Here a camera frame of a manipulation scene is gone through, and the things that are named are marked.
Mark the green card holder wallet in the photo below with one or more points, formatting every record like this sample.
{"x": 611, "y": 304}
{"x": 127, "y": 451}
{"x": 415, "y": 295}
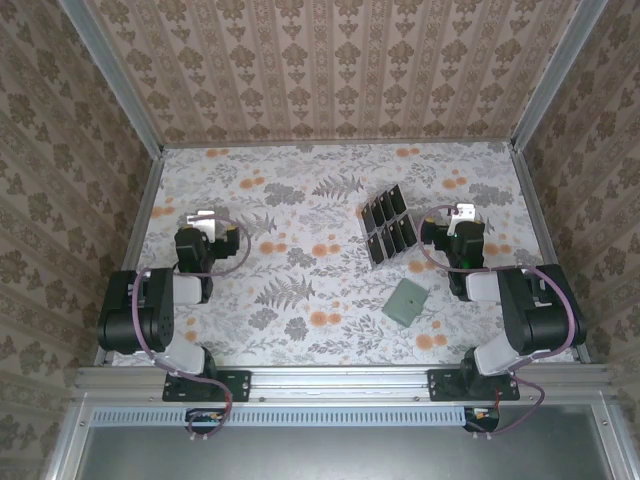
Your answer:
{"x": 406, "y": 302}

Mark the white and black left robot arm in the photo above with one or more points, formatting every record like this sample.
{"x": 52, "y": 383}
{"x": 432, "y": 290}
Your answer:
{"x": 150, "y": 310}

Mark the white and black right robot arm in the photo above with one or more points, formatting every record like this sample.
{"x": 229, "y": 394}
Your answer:
{"x": 530, "y": 310}

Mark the clear acrylic card stand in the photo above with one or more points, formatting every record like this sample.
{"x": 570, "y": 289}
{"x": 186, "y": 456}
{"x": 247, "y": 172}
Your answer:
{"x": 365, "y": 233}

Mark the aluminium mounting beam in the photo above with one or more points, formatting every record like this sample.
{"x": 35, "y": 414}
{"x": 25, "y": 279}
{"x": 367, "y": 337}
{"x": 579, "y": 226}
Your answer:
{"x": 340, "y": 382}

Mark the grey metal cabinet top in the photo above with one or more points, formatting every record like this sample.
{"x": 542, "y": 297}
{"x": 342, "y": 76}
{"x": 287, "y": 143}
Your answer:
{"x": 340, "y": 455}

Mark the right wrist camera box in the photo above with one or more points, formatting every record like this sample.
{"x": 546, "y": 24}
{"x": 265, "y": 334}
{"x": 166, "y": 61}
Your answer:
{"x": 464, "y": 211}

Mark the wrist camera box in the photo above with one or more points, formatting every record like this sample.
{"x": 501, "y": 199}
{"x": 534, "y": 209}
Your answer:
{"x": 200, "y": 220}
{"x": 464, "y": 211}

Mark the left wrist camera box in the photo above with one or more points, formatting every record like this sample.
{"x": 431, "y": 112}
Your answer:
{"x": 200, "y": 220}

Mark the aluminium table side rail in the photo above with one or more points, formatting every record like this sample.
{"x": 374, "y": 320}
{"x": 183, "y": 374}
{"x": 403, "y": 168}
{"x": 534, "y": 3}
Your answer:
{"x": 541, "y": 225}
{"x": 141, "y": 220}

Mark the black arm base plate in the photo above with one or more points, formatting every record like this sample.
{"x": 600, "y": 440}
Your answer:
{"x": 440, "y": 385}
{"x": 239, "y": 385}

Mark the aluminium frame post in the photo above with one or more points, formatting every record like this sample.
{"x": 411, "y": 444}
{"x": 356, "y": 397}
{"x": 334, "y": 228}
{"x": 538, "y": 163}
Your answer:
{"x": 112, "y": 80}
{"x": 555, "y": 75}

